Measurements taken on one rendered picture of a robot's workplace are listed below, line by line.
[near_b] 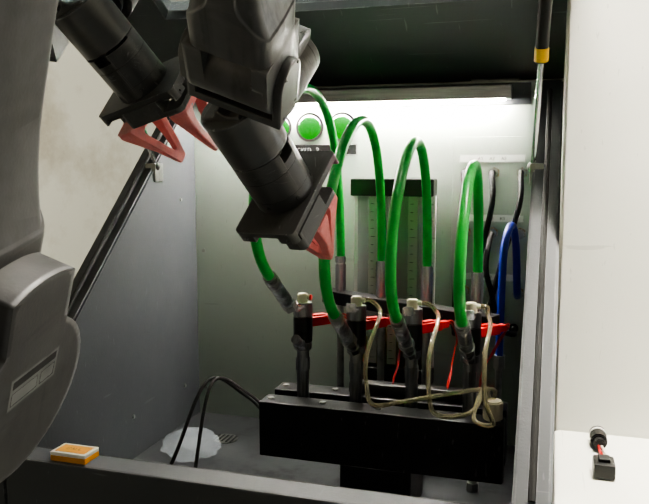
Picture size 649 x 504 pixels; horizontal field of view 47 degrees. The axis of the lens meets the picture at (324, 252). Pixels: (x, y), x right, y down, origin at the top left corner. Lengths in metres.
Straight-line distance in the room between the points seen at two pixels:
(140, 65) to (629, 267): 0.64
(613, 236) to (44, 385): 0.81
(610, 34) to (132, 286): 0.81
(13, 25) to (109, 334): 0.96
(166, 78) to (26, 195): 0.49
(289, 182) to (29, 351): 0.37
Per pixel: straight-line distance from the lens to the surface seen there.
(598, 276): 1.02
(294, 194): 0.65
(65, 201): 2.98
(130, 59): 0.77
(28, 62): 0.29
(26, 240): 0.31
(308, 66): 0.67
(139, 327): 1.28
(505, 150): 1.28
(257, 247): 0.90
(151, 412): 1.34
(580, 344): 1.01
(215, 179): 1.41
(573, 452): 0.94
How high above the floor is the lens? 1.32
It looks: 7 degrees down
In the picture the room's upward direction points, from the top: straight up
